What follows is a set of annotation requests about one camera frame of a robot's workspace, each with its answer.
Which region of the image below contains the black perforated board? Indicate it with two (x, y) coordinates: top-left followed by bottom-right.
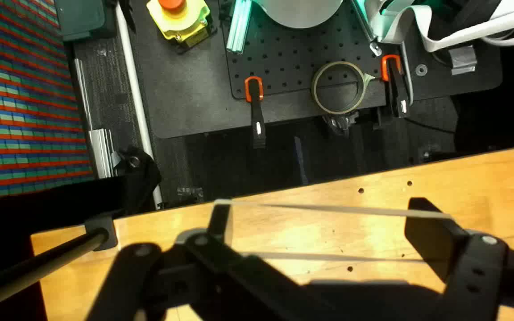
(224, 0), (409, 116)

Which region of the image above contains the white bar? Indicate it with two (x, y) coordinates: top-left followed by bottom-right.
(113, 0), (165, 211)

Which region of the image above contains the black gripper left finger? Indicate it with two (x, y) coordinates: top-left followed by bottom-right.
(86, 200), (331, 321)

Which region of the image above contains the grey metal bracket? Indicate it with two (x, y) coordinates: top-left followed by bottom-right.
(448, 45), (481, 77)

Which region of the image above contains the black table clamp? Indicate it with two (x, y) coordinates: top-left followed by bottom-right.
(113, 147), (165, 214)

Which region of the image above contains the black cart platform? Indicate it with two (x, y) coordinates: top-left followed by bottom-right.
(127, 0), (504, 143)

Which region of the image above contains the dark green box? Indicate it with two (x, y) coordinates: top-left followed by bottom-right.
(52, 0), (108, 43)

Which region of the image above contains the olive tape roll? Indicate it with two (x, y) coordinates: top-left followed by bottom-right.
(311, 59), (370, 118)

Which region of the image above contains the yellow red emergency stop button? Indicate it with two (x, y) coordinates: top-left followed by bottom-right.
(145, 0), (215, 50)

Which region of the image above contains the white cable bundle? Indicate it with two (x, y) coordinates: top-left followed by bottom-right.
(368, 0), (514, 54)

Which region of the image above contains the teal plastic strip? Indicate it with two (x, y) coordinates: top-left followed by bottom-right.
(225, 0), (254, 54)

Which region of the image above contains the black metal pole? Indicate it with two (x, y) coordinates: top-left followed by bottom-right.
(0, 214), (120, 318)

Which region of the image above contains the ribbed aluminium extrusion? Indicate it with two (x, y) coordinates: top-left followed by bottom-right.
(74, 56), (124, 182)

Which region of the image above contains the multicoloured striped panel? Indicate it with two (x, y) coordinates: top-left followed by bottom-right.
(0, 0), (100, 204)

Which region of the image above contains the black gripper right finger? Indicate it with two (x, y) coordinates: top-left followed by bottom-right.
(404, 197), (514, 321)

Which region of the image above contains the orange black bar clamp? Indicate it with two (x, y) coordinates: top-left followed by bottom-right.
(379, 52), (413, 120)
(243, 73), (270, 152)

